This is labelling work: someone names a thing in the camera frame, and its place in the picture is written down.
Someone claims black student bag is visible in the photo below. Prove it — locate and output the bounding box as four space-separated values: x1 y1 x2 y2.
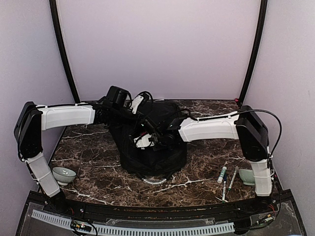
107 101 188 179

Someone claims green whiteboard pen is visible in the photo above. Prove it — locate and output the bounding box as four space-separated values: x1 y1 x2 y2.
228 166 239 192

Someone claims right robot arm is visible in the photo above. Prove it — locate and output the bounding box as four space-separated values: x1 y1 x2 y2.
166 106 283 213

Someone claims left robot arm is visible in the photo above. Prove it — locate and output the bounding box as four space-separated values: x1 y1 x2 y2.
14 102 138 214

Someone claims left pale green bowl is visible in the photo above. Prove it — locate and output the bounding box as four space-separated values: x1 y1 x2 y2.
52 167 77 186

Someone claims pale green bowl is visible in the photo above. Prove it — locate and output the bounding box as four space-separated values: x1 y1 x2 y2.
238 169 255 186
52 167 77 186

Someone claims right pale green bowl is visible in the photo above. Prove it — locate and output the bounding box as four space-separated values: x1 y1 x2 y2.
238 169 255 186

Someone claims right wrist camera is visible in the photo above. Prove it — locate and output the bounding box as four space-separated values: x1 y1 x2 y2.
134 118 162 149

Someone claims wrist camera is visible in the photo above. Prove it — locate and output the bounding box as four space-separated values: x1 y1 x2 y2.
134 118 162 149
106 86 153 114

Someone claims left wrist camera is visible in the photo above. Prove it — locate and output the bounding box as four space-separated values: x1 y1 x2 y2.
106 86 153 114

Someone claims left black frame post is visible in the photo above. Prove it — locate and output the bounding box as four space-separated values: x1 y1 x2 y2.
49 0 81 103

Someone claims black frame post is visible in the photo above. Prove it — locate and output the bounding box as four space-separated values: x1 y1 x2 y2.
237 0 268 107
49 0 81 103

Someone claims white slotted cable duct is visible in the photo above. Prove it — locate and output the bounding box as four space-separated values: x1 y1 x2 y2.
31 210 235 236

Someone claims black front rail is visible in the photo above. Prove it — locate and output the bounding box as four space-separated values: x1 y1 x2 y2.
27 190 293 223

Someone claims right black frame post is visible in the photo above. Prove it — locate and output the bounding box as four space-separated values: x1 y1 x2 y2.
237 0 268 107

